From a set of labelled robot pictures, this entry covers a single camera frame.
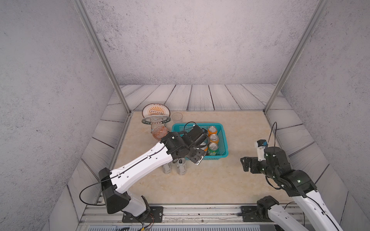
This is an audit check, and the green gold beer can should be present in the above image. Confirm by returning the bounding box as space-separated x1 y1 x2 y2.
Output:
200 142 208 152

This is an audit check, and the silver drink can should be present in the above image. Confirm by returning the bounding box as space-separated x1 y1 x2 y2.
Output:
162 163 172 174
176 158 187 175

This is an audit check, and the teal plastic basket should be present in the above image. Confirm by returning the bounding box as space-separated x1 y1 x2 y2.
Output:
172 122 229 160

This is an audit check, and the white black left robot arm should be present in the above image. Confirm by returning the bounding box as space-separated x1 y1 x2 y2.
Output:
99 125 209 220

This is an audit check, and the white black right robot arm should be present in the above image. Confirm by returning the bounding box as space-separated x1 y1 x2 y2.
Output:
241 146 342 231

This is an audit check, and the green soda can front right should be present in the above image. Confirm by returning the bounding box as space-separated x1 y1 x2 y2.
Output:
207 142 219 156

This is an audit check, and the orange soda can middle right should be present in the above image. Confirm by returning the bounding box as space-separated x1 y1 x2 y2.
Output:
209 134 219 144

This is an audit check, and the orange soda can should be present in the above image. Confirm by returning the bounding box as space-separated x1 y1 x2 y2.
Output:
209 134 219 144
207 126 218 137

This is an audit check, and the orange soda can back right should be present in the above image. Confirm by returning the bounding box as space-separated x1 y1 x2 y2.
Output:
207 126 218 137

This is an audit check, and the clear drinking glass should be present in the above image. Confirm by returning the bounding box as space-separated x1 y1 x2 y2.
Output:
172 112 183 124

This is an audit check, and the orange patterned bowl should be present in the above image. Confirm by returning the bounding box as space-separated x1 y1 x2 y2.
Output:
151 126 169 141

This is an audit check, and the green rimmed flat plate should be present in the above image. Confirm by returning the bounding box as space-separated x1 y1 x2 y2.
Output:
141 115 171 125

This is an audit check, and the upright plate with sunburst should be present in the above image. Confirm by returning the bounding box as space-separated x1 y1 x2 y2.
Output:
142 103 171 118

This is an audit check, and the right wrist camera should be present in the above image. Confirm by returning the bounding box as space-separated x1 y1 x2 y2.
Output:
255 140 268 162

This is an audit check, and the metal wire plate rack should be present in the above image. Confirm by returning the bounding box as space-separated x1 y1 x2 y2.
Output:
150 121 168 133

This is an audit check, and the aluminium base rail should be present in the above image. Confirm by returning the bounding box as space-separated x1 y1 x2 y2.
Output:
76 203 333 231

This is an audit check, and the right aluminium frame post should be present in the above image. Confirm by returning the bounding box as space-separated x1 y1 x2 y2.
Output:
263 0 329 115

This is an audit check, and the aluminium frame post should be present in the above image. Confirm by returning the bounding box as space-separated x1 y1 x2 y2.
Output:
72 0 131 114
263 0 329 115

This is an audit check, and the left aluminium frame post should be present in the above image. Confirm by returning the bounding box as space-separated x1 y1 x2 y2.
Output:
72 0 131 114

